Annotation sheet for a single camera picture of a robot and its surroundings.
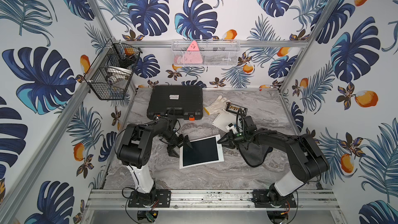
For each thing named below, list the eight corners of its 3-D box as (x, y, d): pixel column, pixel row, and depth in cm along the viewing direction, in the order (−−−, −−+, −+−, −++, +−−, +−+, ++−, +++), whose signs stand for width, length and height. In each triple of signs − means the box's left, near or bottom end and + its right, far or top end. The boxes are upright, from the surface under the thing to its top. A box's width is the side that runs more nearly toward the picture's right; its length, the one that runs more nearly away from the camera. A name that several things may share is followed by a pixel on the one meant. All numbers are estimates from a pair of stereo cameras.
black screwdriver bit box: (224, 109, 112) (224, 107, 110) (226, 103, 115) (227, 101, 113) (245, 116, 108) (245, 114, 106) (247, 110, 111) (248, 108, 109)
